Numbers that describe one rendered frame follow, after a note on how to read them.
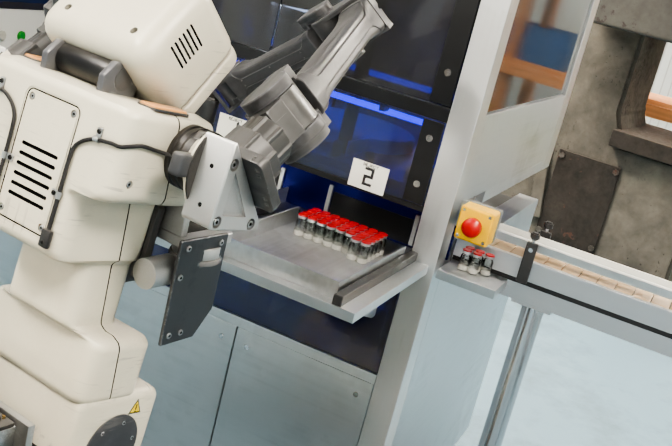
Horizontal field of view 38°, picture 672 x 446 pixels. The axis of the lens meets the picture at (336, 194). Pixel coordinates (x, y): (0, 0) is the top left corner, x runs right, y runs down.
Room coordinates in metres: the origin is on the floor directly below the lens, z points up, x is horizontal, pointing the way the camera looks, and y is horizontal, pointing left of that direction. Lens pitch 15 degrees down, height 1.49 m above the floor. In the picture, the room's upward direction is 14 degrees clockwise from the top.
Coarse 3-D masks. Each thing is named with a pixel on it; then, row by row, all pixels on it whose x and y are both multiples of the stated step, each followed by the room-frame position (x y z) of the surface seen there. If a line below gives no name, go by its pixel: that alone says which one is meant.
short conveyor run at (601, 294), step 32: (544, 224) 2.12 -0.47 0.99; (512, 256) 2.01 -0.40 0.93; (544, 256) 2.08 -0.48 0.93; (576, 256) 2.00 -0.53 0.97; (512, 288) 2.01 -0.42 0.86; (544, 288) 1.98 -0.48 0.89; (576, 288) 1.96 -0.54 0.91; (608, 288) 1.94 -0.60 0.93; (640, 288) 1.94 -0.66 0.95; (576, 320) 1.95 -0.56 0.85; (608, 320) 1.93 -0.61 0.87; (640, 320) 1.91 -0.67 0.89
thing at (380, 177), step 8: (360, 160) 2.04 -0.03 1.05; (352, 168) 2.04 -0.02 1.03; (360, 168) 2.03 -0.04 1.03; (376, 168) 2.02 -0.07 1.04; (384, 168) 2.02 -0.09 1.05; (352, 176) 2.04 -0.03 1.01; (360, 176) 2.03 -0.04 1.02; (376, 176) 2.02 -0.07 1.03; (384, 176) 2.01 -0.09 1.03; (352, 184) 2.04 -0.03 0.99; (360, 184) 2.03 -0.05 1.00; (376, 184) 2.02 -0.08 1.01; (384, 184) 2.01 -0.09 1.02; (376, 192) 2.02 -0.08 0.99
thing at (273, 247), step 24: (288, 216) 2.00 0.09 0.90; (240, 240) 1.81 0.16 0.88; (264, 240) 1.85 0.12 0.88; (288, 240) 1.89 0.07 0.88; (264, 264) 1.68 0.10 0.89; (288, 264) 1.67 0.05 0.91; (312, 264) 1.78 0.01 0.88; (336, 264) 1.82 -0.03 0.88; (360, 264) 1.85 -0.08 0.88; (384, 264) 1.84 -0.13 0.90; (312, 288) 1.65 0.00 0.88; (336, 288) 1.63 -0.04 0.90
